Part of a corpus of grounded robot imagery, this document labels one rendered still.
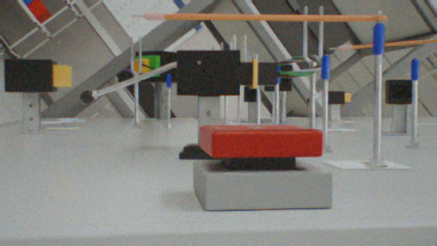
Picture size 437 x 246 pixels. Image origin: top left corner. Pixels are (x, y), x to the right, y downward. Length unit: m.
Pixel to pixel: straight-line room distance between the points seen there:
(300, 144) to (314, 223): 0.04
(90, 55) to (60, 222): 8.07
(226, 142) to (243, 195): 0.02
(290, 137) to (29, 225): 0.11
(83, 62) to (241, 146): 8.06
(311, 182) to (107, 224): 0.09
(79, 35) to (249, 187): 8.16
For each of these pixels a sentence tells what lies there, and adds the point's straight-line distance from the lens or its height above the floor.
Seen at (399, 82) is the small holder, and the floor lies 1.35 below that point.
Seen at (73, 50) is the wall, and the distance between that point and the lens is 8.35.
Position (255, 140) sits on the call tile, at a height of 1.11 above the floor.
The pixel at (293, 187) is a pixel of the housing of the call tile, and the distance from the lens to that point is 0.25.
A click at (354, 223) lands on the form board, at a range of 0.23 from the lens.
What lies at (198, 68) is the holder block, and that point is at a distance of 0.50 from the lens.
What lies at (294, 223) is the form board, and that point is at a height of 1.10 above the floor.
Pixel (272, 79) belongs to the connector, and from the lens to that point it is 0.51.
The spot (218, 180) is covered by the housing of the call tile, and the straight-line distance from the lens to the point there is 0.24.
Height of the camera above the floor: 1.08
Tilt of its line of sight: 4 degrees up
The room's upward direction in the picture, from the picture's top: 52 degrees clockwise
